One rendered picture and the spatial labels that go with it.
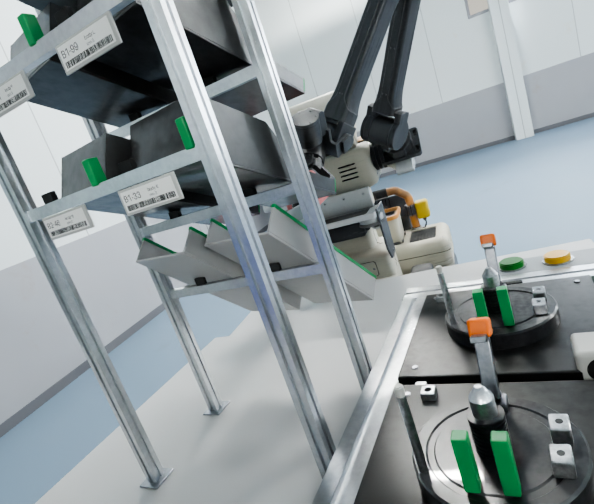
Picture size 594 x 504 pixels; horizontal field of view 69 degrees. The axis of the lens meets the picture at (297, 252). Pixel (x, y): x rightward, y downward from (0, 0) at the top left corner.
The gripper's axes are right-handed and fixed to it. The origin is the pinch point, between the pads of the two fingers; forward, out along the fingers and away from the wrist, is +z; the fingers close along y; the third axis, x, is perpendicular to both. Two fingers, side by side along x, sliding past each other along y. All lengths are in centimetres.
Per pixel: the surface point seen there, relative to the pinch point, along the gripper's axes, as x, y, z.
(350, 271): 3.9, 10.1, 15.8
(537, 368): 9.6, 33.4, 34.9
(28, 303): 8, -340, -95
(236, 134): -25.1, 15.8, 14.9
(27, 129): -68, -323, -233
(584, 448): 1, 38, 46
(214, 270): -12.4, -3.8, 19.9
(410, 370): 6.2, 19.5, 33.8
